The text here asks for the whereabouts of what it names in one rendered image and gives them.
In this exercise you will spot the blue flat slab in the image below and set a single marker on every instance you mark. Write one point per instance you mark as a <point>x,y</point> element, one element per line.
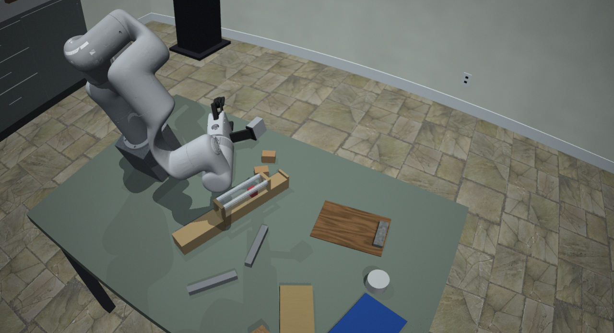
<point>369,316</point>

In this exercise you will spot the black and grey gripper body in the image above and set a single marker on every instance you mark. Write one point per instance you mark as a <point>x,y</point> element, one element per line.
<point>219,128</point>

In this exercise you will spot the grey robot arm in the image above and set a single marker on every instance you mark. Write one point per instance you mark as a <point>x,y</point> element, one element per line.
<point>121,80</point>

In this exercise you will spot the grey cylinder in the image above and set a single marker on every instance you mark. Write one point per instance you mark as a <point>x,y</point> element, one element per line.
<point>377,281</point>

